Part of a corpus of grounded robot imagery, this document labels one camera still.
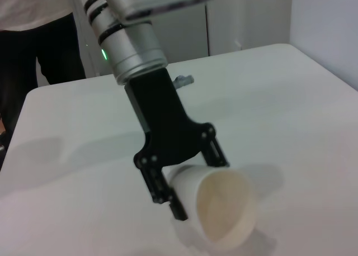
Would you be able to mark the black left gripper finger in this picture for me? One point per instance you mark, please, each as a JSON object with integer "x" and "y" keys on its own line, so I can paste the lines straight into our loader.
{"x": 216, "y": 155}
{"x": 162, "y": 186}

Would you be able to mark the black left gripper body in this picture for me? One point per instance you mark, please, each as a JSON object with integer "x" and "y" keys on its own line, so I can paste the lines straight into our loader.
{"x": 162, "y": 122}

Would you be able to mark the white paper cup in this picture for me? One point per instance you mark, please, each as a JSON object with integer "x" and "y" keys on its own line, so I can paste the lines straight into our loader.
{"x": 223, "y": 205}

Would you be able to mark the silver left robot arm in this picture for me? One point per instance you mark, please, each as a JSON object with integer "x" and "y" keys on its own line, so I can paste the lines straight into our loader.
{"x": 131, "y": 52}

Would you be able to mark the person in white shirt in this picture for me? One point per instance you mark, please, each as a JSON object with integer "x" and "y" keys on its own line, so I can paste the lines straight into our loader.
{"x": 28, "y": 57}

